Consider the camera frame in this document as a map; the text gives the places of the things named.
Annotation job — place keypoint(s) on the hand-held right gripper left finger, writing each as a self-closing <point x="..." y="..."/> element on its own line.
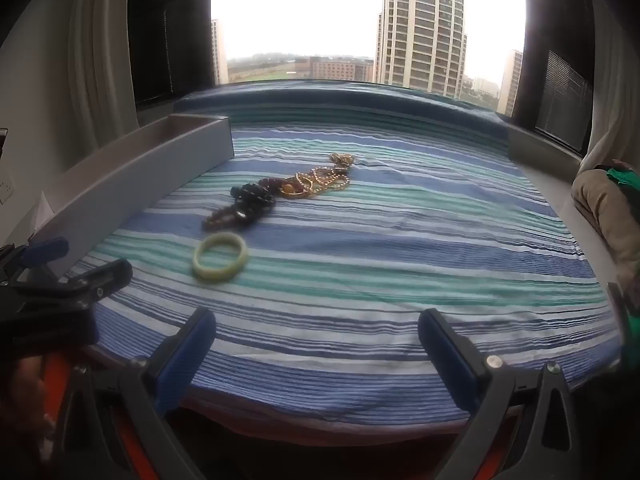
<point x="182" y="360"/>

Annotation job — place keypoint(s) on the pale green jade bangle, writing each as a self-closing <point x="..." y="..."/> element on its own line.
<point x="202" y="267"/>

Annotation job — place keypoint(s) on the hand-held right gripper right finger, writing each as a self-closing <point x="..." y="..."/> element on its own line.
<point x="450" y="360"/>

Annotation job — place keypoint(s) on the person's left hand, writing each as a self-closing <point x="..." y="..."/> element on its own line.
<point x="22" y="395"/>

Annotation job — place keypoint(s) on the grey cardboard box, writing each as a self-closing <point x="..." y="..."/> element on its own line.
<point x="135" y="175"/>

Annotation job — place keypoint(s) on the white wall socket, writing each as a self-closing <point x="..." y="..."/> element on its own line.
<point x="5" y="191"/>

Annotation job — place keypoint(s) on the low red brick building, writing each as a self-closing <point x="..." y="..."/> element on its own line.
<point x="335" y="68"/>

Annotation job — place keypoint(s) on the striped blue green bedsheet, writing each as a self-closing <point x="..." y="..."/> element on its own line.
<point x="380" y="270"/>

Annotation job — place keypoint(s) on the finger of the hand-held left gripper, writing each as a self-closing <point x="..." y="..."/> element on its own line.
<point x="47" y="251"/>
<point x="102" y="277"/>

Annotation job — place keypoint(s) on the green cloth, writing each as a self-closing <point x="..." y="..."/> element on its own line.
<point x="622" y="176"/>

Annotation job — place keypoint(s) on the beige apartment building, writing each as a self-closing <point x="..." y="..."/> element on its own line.
<point x="510" y="82"/>
<point x="220" y="52"/>

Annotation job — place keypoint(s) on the white curtain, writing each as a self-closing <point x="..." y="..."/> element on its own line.
<point x="97" y="45"/>
<point x="615" y="60"/>

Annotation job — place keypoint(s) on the dark window blind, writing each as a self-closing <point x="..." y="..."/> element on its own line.
<point x="167" y="25"/>
<point x="560" y="95"/>

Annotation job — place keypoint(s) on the tall beige apartment tower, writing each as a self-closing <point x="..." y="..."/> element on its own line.
<point x="422" y="30"/>

